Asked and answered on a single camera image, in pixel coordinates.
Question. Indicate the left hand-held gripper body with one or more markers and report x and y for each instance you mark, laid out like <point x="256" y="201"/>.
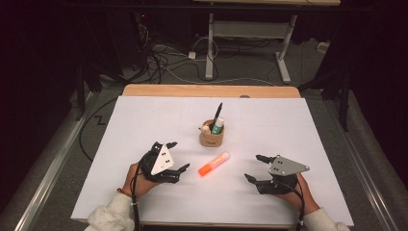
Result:
<point x="160" y="162"/>

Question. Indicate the person's right hand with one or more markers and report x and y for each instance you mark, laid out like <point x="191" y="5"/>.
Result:
<point x="303" y="195"/>

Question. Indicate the person's left hand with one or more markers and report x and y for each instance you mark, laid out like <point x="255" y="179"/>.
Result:
<point x="138" y="184"/>

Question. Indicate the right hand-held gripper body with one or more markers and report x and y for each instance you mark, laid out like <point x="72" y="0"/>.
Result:
<point x="284" y="174"/>

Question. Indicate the white power adapter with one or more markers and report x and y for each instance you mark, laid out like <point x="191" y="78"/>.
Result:
<point x="191" y="55"/>

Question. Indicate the green and white glue stick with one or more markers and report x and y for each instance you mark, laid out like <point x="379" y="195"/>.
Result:
<point x="218" y="125"/>

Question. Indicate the black pen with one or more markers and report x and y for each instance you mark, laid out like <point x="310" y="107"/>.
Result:
<point x="217" y="114"/>

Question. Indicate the brown pen holder cup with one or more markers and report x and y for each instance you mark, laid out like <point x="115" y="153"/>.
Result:
<point x="211" y="138"/>

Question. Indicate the large white table sheet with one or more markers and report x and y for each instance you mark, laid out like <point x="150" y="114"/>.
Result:
<point x="269" y="128"/>

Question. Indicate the orange highlighter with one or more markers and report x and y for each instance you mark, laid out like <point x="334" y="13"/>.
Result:
<point x="213" y="164"/>

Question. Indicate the white power strip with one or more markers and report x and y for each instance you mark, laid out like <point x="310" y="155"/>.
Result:
<point x="322" y="46"/>

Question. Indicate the small beige eraser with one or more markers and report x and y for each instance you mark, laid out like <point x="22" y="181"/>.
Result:
<point x="205" y="129"/>

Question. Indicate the aluminium floor rail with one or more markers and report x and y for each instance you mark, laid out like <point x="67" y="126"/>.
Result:
<point x="54" y="166"/>
<point x="362" y="166"/>

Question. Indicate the black metal stand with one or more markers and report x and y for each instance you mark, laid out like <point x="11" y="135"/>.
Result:
<point x="344" y="102"/>
<point x="81" y="96"/>

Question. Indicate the white metal desk frame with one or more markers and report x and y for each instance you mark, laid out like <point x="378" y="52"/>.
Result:
<point x="250" y="30"/>

